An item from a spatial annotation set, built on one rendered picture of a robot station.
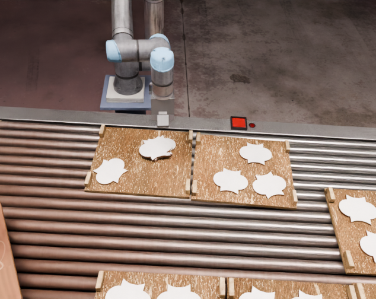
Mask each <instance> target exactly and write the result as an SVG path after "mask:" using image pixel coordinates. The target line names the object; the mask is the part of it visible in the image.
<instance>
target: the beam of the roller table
mask: <svg viewBox="0 0 376 299"><path fill-rule="evenodd" d="M0 120H1V121H8V122H28V123H49V124H60V125H81V126H101V125H105V126H106V127H112V128H133V129H153V130H165V131H185V132H189V131H193V132H206V133H226V134H237V135H258V136H278V137H290V138H310V139H331V140H342V141H362V142H376V128H366V127H355V126H335V125H314V124H303V123H283V122H262V121H252V120H247V131H240V130H231V123H230V119H211V118H200V117H180V116H175V117H174V120H169V128H158V127H157V120H151V115H148V114H128V113H107V112H87V111H76V110H56V109H35V108H25V107H4V106H0ZM249 123H254V124H255V125H256V126H255V127H254V128H251V127H249Z"/></svg>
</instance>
